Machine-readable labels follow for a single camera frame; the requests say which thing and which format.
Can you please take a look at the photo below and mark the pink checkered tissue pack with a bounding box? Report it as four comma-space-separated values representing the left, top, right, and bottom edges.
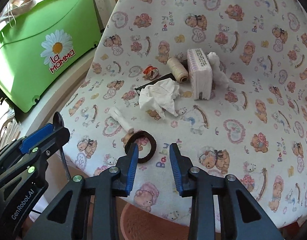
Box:
187, 48, 213, 100

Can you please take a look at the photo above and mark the pink mesh trash basket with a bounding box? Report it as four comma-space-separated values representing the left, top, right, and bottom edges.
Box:
120, 204, 189, 239

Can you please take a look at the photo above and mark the teddy bear print cover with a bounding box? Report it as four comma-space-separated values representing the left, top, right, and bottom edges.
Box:
61, 0, 307, 227

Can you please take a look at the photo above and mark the white twisted tissue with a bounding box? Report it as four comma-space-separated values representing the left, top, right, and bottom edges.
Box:
207, 52, 230, 89

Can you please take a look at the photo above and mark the black cable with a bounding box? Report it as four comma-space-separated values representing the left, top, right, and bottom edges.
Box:
52, 112, 72, 182

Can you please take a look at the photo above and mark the beige thread spool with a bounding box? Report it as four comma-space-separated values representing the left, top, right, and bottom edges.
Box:
167, 57, 189, 83

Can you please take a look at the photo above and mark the orange red ribbon scrap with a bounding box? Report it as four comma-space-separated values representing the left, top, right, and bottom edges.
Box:
143, 66, 160, 81

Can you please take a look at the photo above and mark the beige cloth bag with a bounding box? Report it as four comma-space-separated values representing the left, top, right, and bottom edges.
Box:
0, 0, 37, 24

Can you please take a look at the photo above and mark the rolled white paper piece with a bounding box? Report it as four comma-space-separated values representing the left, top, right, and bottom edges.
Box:
108, 107, 134, 134

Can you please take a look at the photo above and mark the green plastic storage box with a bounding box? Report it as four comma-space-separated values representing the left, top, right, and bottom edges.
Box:
0, 0, 102, 113

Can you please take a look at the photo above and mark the brown hair tie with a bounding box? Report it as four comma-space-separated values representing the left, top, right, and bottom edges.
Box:
124, 130, 157, 164

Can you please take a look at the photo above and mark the black coffee sachet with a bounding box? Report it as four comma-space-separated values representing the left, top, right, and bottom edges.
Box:
134, 73, 176, 95

